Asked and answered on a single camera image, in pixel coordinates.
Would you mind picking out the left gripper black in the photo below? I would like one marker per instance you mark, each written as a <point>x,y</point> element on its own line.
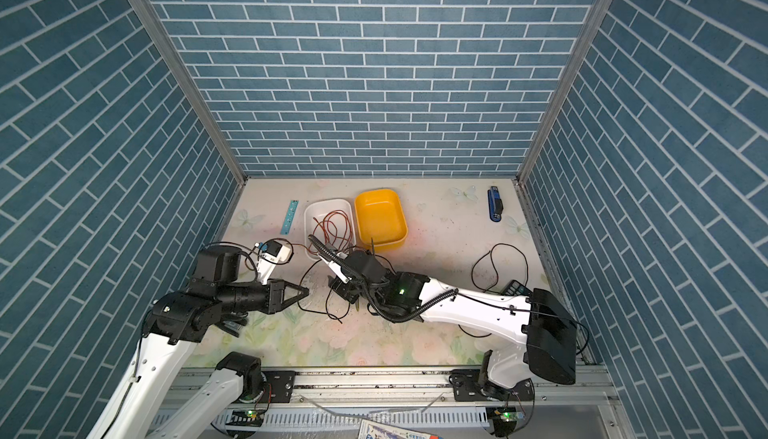
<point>276,295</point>

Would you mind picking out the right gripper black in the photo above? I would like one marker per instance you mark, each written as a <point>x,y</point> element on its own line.
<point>341,289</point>

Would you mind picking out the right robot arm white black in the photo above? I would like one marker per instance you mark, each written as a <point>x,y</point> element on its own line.
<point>540,332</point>

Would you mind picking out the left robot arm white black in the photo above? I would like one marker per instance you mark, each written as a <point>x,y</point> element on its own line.
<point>229,282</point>

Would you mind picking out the yellow plastic tray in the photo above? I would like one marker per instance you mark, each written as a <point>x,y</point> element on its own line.
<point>380,218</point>

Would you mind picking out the white plastic tray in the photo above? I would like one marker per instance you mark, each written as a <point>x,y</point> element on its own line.
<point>331,221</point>

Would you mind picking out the left green circuit board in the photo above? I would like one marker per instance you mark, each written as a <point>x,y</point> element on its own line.
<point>246,418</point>

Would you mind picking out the green circuit board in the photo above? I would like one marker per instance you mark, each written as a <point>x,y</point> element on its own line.
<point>503,421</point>
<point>246,418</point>

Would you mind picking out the blue stapler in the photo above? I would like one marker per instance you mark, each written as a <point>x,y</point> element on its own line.
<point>495,204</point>

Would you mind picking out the black remote control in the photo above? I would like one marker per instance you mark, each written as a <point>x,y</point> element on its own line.
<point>515,288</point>

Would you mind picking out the printed paper sheet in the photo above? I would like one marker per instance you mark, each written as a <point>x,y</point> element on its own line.
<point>373,430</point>

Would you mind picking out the right green circuit board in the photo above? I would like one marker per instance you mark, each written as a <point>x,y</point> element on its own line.
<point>503,421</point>

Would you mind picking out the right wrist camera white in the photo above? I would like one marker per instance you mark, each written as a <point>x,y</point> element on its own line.
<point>338,272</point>

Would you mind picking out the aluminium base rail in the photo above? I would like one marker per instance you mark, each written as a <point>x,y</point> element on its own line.
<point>432,400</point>

